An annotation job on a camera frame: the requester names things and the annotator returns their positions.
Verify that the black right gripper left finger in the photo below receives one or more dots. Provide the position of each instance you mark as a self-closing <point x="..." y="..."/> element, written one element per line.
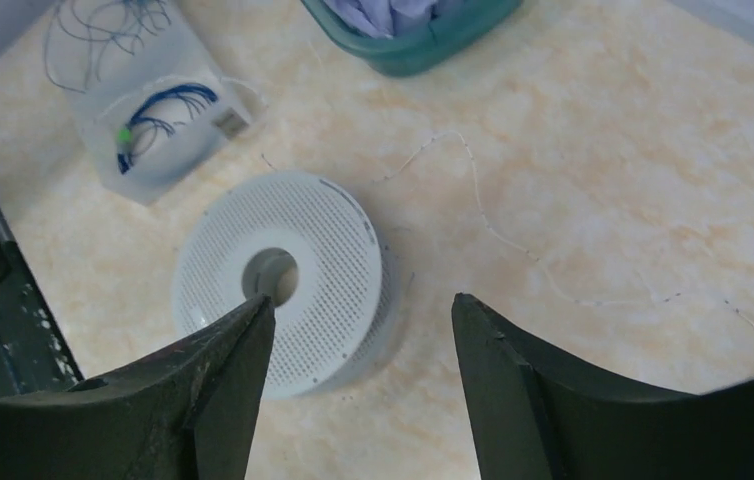
<point x="186" y="411"/>

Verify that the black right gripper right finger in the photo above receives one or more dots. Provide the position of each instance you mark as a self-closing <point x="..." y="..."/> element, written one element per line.
<point x="539" y="412"/>

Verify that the white perforated cable spool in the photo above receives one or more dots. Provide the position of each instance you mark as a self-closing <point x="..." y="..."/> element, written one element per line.
<point x="338" y="320"/>

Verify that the clear plastic divided tray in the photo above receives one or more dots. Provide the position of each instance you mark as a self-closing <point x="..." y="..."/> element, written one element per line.
<point x="108" y="57"/>

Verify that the teal plastic basin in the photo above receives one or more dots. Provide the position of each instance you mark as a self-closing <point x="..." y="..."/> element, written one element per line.
<point x="425" y="46"/>

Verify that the lavender cloth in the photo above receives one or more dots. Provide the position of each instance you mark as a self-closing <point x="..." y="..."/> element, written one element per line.
<point x="390" y="18"/>

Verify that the blue cable coil green connector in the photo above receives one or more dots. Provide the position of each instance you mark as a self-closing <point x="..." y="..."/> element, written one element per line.
<point x="195" y="97"/>

